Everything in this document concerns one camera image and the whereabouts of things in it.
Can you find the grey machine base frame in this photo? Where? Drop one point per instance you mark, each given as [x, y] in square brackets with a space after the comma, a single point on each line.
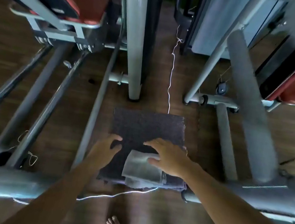
[271, 197]

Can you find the dark grey folded towel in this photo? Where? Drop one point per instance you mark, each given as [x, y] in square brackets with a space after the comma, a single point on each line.
[157, 185]

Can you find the dark grey floor mat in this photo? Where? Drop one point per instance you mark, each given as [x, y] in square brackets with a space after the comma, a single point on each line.
[144, 128]

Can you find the person's right hand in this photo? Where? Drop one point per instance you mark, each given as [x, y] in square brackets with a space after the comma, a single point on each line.
[174, 160]

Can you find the person's left hand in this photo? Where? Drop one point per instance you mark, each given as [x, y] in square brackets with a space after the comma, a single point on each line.
[100, 152]

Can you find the grey gym machine frame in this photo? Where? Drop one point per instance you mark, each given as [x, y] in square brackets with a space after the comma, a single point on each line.
[44, 70]

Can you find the grey padded roller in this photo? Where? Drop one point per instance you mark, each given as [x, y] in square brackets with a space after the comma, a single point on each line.
[250, 105]

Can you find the person's right forearm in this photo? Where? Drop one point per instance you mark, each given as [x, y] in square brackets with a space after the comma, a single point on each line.
[231, 215]

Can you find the black pulley wheel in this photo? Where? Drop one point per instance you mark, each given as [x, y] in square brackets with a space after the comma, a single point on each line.
[221, 88]

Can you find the grey upright machine post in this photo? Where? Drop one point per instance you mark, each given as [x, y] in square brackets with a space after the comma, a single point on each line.
[135, 35]

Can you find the light grey cloth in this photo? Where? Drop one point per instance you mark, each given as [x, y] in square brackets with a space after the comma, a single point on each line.
[139, 168]

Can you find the person's left forearm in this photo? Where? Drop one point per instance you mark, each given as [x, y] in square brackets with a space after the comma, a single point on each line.
[57, 197]

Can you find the grey horizontal machine tube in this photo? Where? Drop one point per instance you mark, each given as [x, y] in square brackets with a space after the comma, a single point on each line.
[6, 181]

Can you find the grey floor bar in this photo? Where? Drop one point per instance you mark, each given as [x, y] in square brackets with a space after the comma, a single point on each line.
[225, 140]

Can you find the person's left thumb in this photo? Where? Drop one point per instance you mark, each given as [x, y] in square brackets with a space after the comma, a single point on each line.
[116, 150]

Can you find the person's right thumb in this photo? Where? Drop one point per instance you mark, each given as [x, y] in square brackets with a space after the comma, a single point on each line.
[154, 162]

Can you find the grey weight stack cover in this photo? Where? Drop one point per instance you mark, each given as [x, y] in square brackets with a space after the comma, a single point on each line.
[225, 19]

